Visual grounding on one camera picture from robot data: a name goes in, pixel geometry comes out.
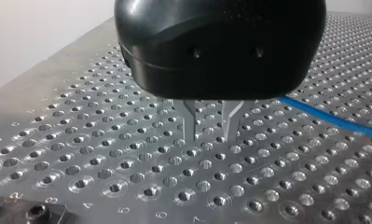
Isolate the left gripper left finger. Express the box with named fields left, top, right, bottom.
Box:
left=172, top=98, right=198, bottom=143

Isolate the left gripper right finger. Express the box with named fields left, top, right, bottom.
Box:
left=221, top=99, right=247, bottom=144

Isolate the blue cable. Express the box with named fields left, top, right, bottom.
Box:
left=277, top=94, right=372, bottom=142

